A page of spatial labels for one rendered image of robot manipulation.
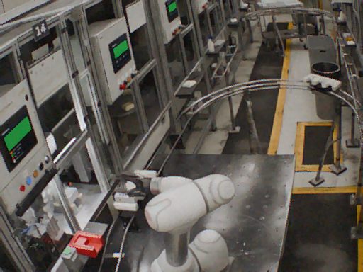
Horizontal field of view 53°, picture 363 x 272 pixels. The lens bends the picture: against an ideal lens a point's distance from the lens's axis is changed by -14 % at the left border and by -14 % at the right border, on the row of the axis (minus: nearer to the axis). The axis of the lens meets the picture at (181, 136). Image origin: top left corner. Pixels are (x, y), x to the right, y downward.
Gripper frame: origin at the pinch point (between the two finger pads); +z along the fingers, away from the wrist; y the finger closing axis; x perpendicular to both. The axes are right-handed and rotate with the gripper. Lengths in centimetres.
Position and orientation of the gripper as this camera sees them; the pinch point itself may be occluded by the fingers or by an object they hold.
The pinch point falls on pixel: (116, 183)
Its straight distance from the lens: 215.5
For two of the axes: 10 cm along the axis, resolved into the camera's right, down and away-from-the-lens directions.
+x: -2.9, 5.1, -8.1
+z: -9.4, 0.0, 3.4
